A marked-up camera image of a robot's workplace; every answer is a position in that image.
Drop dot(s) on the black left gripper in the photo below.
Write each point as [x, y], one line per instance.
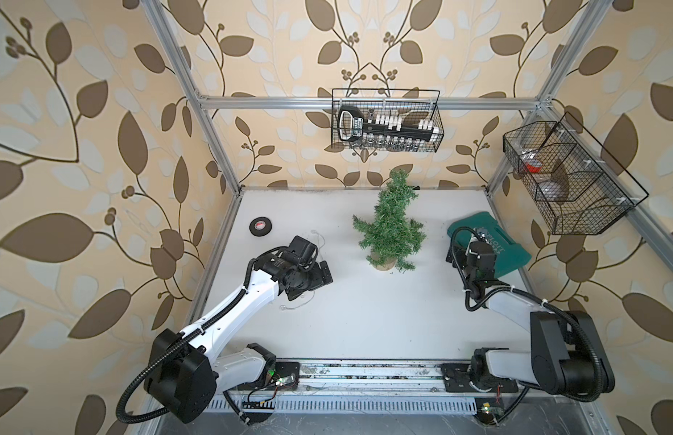
[317, 279]

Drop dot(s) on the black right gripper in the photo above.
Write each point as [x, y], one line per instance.
[460, 256]

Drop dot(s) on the small green christmas tree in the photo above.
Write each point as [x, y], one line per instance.
[391, 238]

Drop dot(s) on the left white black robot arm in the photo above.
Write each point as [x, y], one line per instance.
[187, 369]

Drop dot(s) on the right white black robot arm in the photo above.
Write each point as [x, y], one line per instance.
[566, 356]

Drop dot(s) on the green plastic tool case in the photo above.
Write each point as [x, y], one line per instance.
[510, 255]

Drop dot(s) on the black tape roll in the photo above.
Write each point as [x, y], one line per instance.
[260, 227]

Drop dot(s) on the red item in basket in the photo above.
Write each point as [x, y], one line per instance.
[531, 163]

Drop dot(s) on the side black wire basket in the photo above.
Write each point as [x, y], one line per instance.
[584, 187]

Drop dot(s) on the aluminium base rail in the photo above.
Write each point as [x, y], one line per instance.
[369, 380]

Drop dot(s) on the black socket holder rail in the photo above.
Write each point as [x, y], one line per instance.
[354, 124]

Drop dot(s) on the back black wire basket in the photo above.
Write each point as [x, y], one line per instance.
[392, 99]

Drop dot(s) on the aluminium frame post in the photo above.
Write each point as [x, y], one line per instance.
[156, 17]

